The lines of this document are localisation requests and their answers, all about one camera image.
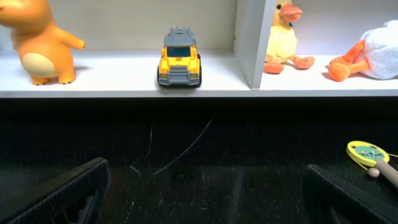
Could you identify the yellow rattle drum toy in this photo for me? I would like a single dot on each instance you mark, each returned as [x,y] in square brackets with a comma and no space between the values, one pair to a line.
[367,153]

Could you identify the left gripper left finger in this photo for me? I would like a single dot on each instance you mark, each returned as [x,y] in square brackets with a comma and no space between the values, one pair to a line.
[62,193]

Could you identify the white plush duck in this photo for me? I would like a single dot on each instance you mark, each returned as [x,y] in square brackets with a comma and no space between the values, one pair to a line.
[379,53]

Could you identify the yellow plush duck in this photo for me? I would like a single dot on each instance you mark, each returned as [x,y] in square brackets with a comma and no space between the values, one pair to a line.
[281,40]

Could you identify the white shelf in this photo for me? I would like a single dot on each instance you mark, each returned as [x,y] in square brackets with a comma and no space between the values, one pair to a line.
[124,74]

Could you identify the grey and yellow toy truck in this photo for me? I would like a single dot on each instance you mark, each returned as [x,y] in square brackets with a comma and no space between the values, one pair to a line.
[179,65]

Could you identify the yellow rubber duck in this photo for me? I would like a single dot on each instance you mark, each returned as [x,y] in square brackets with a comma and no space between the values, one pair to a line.
[40,40]

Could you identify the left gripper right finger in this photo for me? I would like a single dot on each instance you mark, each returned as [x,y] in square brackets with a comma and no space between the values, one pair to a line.
[342,202]

